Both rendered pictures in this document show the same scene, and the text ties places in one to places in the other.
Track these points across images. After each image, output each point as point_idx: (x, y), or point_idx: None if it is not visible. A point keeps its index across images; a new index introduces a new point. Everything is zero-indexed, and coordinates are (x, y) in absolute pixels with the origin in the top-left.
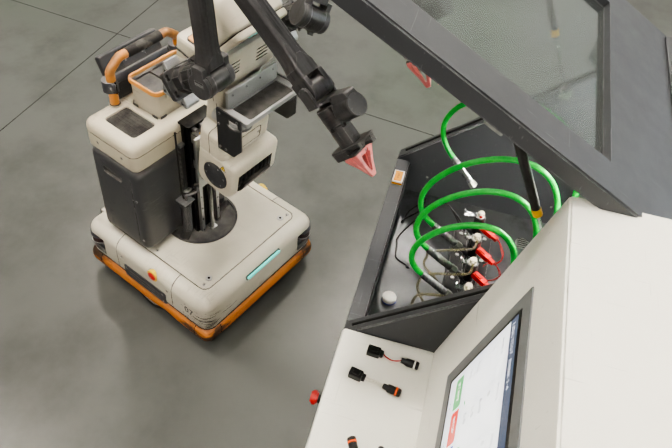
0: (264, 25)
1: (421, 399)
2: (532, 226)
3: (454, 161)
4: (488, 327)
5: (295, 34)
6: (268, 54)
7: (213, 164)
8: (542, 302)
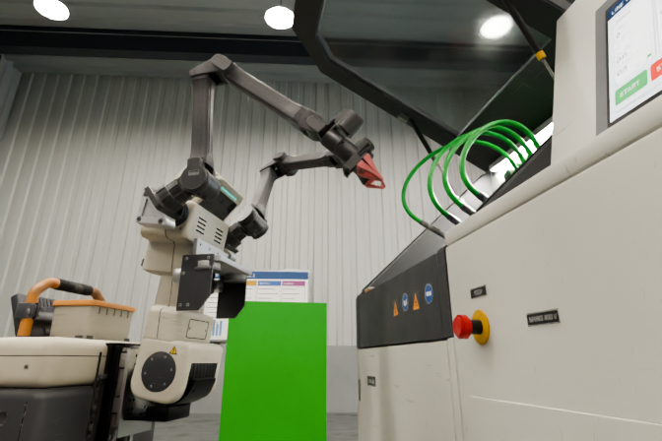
0: (271, 90)
1: None
2: None
3: (423, 220)
4: (589, 82)
5: (234, 255)
6: (221, 247)
7: (160, 352)
8: None
